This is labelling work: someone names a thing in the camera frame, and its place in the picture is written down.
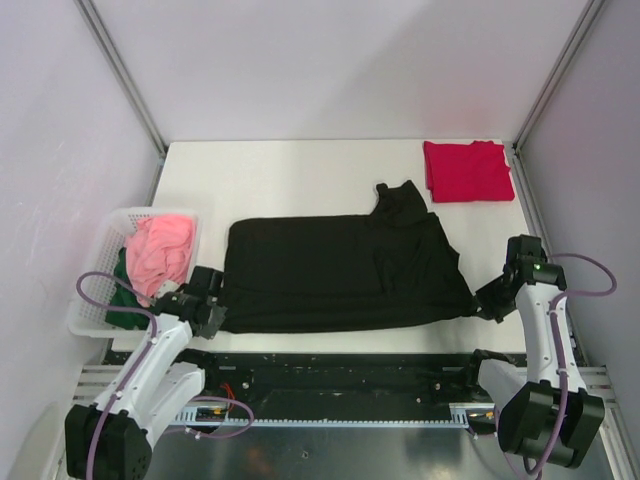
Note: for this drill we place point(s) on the pink t-shirt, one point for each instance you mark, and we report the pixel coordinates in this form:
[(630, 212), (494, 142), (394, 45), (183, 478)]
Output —
[(159, 252)]

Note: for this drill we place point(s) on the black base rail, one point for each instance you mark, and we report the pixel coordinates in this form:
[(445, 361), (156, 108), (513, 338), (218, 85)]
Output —
[(341, 387)]

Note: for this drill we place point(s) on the left aluminium frame post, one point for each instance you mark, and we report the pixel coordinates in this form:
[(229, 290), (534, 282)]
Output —
[(114, 59)]

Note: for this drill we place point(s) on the right aluminium frame post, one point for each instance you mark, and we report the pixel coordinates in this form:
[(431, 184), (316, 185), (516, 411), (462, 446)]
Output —
[(577, 38)]

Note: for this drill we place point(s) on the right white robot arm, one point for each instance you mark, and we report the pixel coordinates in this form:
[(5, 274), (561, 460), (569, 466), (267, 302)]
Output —
[(547, 417)]

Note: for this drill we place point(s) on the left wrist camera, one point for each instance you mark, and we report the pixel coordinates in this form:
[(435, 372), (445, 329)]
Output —
[(167, 287)]

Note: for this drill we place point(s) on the folded red t-shirt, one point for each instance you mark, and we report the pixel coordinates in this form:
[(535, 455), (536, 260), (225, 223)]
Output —
[(466, 173)]

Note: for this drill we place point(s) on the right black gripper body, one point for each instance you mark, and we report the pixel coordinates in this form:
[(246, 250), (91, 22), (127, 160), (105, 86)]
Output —
[(504, 301)]

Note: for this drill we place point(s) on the black t-shirt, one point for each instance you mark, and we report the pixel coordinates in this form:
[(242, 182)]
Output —
[(392, 268)]

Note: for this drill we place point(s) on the aluminium frame post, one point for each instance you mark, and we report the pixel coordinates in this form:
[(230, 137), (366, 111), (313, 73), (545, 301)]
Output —
[(114, 59), (577, 38)]

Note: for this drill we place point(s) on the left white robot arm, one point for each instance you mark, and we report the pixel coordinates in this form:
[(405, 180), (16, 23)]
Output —
[(113, 437)]

